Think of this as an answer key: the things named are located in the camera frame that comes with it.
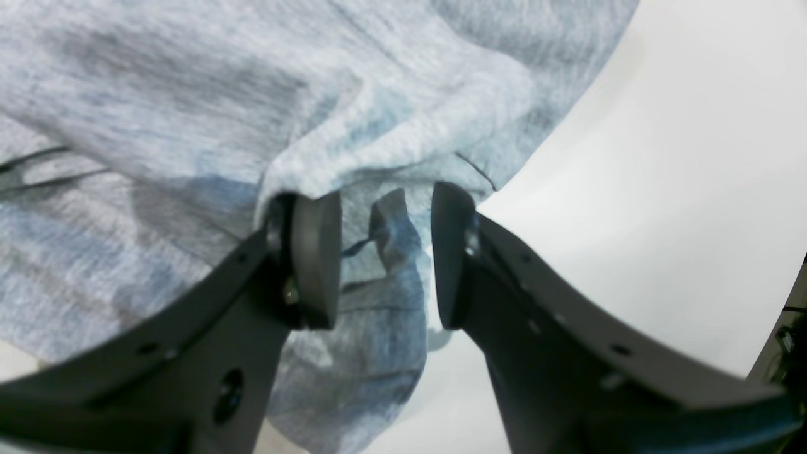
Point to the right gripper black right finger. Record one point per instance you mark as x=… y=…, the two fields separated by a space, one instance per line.
x=570 y=378

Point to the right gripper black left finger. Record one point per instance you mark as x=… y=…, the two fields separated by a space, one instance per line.
x=197 y=377

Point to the grey T-shirt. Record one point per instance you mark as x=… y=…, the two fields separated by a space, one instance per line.
x=142 y=140

